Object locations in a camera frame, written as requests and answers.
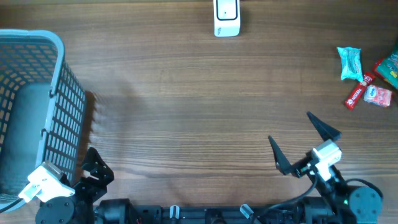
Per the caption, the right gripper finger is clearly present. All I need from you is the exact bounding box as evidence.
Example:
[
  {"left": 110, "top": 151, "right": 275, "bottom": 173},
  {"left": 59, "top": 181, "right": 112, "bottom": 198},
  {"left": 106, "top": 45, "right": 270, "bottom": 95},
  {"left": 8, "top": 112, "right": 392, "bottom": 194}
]
[
  {"left": 268, "top": 136, "right": 292, "bottom": 175},
  {"left": 307, "top": 111, "right": 342, "bottom": 141}
]

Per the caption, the white barcode scanner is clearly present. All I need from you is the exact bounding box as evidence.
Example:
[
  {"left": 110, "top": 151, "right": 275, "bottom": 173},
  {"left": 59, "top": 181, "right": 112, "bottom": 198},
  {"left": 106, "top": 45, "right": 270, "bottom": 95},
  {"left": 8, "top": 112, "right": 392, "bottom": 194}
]
[{"left": 213, "top": 0, "right": 241, "bottom": 37}]

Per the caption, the red Nescafe coffee stick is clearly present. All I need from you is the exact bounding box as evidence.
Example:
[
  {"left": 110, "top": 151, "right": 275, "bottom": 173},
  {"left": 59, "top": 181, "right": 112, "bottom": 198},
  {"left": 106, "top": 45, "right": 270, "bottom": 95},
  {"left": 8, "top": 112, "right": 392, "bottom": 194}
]
[{"left": 345, "top": 72, "right": 376, "bottom": 110}]

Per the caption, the pink candy packet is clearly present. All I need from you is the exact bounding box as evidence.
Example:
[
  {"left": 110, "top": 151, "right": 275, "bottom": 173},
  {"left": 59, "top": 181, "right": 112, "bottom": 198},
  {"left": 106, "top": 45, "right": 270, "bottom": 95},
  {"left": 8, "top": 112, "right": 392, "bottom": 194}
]
[{"left": 364, "top": 85, "right": 392, "bottom": 107}]

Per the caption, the grey mesh shopping basket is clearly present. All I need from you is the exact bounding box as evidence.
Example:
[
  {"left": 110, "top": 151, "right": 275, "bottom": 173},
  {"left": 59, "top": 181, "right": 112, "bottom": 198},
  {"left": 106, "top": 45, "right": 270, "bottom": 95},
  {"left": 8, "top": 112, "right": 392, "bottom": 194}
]
[{"left": 1, "top": 29, "right": 86, "bottom": 212}]

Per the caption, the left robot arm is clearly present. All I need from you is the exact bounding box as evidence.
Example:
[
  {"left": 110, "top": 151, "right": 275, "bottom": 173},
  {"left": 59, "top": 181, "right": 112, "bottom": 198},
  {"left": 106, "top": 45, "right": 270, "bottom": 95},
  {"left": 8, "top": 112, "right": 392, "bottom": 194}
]
[{"left": 35, "top": 147, "right": 114, "bottom": 224}]

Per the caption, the large green snack bag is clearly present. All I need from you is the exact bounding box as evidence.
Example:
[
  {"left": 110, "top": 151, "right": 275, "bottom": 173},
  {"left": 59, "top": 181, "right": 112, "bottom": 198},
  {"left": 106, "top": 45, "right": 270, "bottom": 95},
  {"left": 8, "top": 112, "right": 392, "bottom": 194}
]
[{"left": 373, "top": 41, "right": 397, "bottom": 89}]

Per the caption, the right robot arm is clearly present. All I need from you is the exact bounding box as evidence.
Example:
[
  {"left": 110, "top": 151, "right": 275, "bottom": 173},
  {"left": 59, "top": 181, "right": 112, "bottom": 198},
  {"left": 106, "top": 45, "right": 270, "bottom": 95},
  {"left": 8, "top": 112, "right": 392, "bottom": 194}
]
[{"left": 262, "top": 112, "right": 384, "bottom": 223}]

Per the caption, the small teal snack packet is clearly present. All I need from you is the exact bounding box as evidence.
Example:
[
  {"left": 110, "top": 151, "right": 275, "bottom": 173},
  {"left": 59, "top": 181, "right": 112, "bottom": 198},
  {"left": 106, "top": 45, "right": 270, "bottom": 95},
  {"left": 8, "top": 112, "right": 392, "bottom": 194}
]
[{"left": 336, "top": 47, "right": 363, "bottom": 82}]

